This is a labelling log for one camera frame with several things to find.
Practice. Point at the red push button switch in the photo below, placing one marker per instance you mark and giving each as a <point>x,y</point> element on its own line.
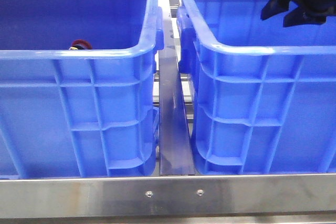
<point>80,44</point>

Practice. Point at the right blue plastic bin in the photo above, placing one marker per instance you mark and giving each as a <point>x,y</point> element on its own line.
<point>264,94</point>

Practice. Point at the blue plastic bin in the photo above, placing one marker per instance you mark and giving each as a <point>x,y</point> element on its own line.
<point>264,94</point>
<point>78,113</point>

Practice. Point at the steel divider bar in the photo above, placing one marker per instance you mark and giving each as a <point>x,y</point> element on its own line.
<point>176,157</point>

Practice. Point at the left blue plastic bin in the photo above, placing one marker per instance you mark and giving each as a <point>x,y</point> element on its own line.
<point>78,113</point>

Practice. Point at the steel front rail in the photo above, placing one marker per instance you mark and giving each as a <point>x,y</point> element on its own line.
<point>172,196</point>

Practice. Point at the right rail screw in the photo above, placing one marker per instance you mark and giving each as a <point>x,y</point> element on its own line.
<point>200,192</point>

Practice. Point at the rail screw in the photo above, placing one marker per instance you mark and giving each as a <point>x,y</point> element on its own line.
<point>149,194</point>
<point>200,192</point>

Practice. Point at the left rail screw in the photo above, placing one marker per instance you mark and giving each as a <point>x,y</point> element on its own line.
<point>149,194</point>

